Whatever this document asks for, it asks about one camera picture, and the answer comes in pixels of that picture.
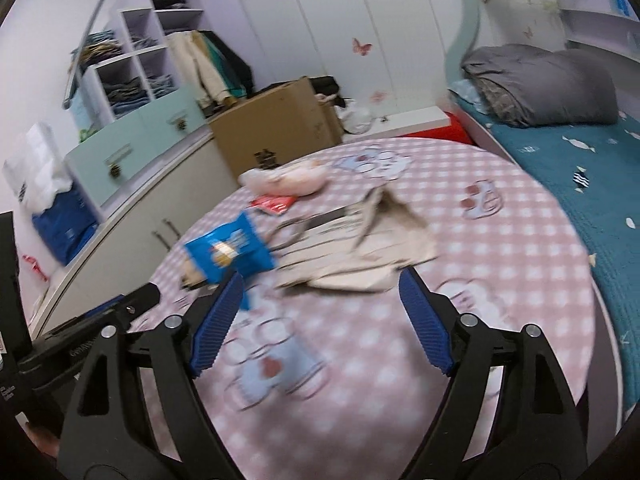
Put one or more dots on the red snack wrapper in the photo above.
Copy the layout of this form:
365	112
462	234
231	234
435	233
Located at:
273	205

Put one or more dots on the pink plastic bag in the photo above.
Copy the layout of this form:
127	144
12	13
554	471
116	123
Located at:
300	179

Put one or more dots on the white wardrobe doors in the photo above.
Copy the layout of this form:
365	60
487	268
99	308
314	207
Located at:
387	55

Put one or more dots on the white open shelf unit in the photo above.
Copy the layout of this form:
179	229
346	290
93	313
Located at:
124	40

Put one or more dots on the large cardboard box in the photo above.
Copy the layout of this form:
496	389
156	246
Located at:
278	126

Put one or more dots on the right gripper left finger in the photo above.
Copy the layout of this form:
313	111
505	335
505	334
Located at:
108	433

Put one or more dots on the blue shopping bag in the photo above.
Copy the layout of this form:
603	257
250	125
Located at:
66	226

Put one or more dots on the teal bed frame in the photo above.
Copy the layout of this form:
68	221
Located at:
463	41

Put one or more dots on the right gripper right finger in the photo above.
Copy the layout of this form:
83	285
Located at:
536	431

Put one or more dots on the white red plastic bag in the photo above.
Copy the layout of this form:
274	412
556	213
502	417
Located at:
34	266

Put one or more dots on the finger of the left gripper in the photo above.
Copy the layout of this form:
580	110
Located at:
124	309

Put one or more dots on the grey folded blanket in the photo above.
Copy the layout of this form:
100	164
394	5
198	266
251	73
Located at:
525	86

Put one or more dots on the hanging clothes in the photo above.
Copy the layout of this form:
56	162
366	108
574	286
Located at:
214	78

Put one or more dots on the blue snack packet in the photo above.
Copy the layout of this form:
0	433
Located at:
234	245

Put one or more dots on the white low cabinet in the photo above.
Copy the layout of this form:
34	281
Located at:
134	241

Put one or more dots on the mint drawer unit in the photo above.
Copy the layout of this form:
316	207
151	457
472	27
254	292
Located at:
116	153

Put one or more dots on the teal bed sheet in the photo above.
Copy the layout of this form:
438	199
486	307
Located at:
593	172

